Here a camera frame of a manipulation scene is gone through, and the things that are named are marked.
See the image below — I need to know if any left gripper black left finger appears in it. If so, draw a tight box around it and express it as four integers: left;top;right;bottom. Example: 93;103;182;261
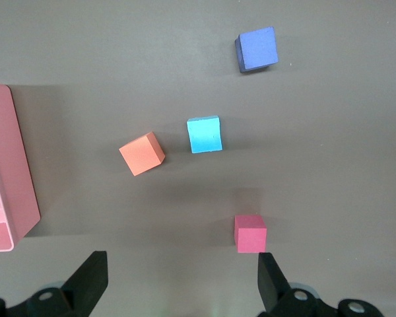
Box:
25;250;109;317

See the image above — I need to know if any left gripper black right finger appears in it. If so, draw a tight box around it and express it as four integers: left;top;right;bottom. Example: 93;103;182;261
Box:
257;252;338;317

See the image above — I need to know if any light blue foam block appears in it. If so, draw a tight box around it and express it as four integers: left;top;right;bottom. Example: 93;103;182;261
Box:
186;115;224;155

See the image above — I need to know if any red foam block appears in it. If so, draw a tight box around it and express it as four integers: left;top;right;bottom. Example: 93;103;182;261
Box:
234;215;267;254

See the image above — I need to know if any orange foam block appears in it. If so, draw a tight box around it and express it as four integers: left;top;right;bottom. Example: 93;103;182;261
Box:
118;131;166;177

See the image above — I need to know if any pink plastic bin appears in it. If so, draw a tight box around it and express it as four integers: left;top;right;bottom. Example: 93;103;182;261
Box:
0;81;42;254

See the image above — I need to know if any brown table cover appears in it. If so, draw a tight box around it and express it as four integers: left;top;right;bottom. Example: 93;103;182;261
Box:
0;0;396;317

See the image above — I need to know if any purple foam block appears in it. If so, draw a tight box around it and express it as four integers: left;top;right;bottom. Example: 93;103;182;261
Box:
234;26;280;74

